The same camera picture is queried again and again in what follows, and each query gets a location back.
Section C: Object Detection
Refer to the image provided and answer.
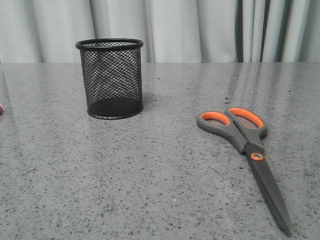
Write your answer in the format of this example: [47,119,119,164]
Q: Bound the grey orange scissors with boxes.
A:
[196,107,292,237]

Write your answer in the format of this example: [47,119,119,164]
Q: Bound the black mesh pen cup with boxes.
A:
[75,38,144,120]

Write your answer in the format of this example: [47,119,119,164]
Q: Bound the grey curtain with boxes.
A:
[0,0,320,63]

